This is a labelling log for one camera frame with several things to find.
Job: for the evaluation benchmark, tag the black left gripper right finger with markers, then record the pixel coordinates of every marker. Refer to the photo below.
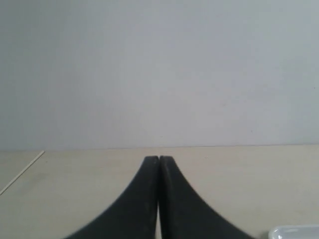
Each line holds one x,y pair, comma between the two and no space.
183,214

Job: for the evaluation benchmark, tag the white plastic tray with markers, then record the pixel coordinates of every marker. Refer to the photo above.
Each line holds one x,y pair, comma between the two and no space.
294,232

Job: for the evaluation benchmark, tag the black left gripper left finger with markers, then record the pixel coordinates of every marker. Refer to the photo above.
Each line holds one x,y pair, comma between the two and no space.
133,215

